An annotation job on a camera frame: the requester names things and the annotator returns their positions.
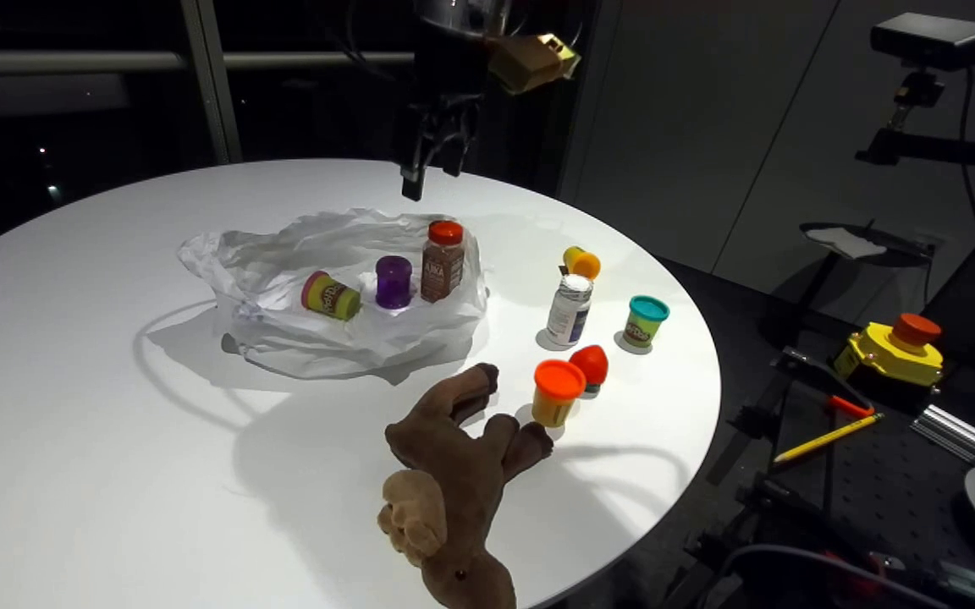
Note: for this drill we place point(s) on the white plastic bag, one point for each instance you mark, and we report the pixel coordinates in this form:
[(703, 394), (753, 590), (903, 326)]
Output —
[(257, 294)]

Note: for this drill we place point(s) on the play-doh can teal lid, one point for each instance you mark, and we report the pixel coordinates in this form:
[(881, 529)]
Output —
[(643, 318)]

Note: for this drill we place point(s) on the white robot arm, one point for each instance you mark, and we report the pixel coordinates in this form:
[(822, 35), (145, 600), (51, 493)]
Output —
[(482, 19)]

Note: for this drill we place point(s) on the yellow pencil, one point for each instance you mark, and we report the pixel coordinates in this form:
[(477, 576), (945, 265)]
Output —
[(827, 442)]

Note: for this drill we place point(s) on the brown plush toy dog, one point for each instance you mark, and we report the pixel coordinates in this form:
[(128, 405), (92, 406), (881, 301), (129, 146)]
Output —
[(444, 496)]

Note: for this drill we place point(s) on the yellow emergency stop button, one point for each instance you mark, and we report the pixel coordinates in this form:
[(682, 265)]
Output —
[(897, 350)]

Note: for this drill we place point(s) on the black camera on stand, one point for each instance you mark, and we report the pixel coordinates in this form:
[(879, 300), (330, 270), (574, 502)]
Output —
[(924, 44)]

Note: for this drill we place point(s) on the yellow play-doh can orange lid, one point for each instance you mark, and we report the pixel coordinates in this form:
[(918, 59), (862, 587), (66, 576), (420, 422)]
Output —
[(579, 263)]

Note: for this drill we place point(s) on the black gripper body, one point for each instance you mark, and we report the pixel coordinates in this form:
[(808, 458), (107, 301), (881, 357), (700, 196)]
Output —
[(447, 85)]

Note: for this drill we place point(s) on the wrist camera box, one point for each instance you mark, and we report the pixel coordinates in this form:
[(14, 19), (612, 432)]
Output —
[(529, 61)]

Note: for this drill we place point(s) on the brown bottle orange cap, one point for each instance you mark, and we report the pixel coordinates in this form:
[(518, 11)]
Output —
[(441, 257)]

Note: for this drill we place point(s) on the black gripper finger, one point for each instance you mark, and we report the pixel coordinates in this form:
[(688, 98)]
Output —
[(411, 166), (455, 155)]

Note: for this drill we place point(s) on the purple play-doh can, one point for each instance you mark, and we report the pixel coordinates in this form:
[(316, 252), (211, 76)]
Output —
[(394, 282)]

